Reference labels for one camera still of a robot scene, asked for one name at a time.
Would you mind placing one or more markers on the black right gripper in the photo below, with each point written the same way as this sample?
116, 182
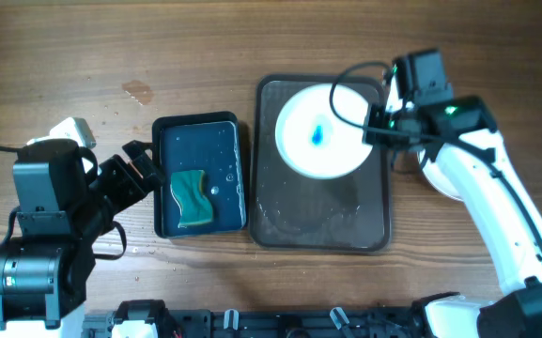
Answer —
376, 125

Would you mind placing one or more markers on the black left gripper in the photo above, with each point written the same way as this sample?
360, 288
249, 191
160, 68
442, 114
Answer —
133, 185

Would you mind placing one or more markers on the white plate blue stain front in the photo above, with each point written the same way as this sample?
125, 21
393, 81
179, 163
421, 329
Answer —
436, 178

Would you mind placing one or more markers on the white plate blue stain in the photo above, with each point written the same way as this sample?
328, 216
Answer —
317, 132
436, 178

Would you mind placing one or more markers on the green yellow sponge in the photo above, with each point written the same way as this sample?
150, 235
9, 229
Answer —
187, 189

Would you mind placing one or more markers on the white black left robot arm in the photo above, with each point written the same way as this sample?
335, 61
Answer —
43, 279

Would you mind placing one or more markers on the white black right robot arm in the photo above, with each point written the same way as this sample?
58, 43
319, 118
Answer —
462, 139

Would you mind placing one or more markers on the black water basin tray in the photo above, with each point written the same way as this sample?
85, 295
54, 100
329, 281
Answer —
208, 142

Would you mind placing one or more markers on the dark brown serving tray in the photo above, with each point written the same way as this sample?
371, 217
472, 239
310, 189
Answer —
348, 214

